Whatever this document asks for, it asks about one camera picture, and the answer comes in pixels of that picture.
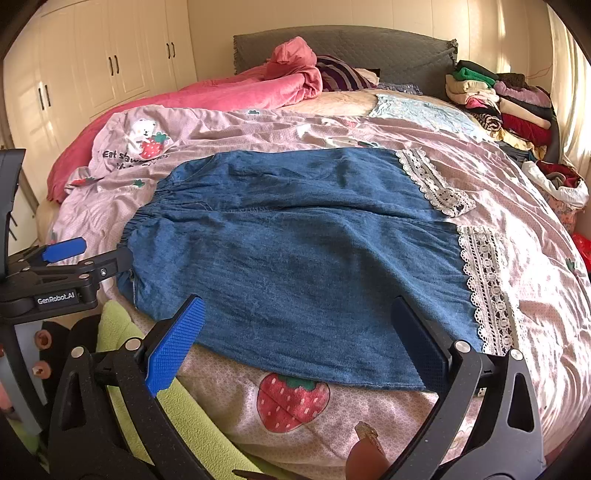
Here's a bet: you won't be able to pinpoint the red plastic bag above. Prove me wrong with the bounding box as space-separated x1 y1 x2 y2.
572 233 591 273

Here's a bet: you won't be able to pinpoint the green fleece sleeve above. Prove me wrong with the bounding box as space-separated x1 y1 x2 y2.
94 299 297 480

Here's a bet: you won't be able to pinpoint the cream white wardrobe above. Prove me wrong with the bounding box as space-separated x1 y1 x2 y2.
2 0 197 200

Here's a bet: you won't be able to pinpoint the left hand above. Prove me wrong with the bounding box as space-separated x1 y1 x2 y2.
31 329 52 380

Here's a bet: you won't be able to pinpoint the cream curtain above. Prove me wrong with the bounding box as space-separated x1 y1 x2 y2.
548 6 590 178

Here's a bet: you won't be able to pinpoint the white red clothes heap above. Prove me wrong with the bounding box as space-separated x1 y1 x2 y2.
521 161 590 234

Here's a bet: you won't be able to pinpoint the stack of folded clothes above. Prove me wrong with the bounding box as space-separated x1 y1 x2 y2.
445 60 560 165

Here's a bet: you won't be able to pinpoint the pink red blanket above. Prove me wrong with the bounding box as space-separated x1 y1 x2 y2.
46 36 322 203

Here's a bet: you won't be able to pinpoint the blue denim lace-hem pants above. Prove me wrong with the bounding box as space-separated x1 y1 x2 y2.
117 148 514 390

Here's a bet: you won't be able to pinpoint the purple striped garment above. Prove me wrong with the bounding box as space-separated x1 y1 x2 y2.
315 55 374 92

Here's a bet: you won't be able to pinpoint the right hand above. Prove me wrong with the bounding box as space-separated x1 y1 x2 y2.
346 422 391 480

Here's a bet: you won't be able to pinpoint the light blue lace cloth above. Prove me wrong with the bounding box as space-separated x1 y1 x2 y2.
369 94 489 141

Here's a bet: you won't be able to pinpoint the dark grey padded headboard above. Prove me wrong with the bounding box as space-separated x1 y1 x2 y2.
233 25 459 99

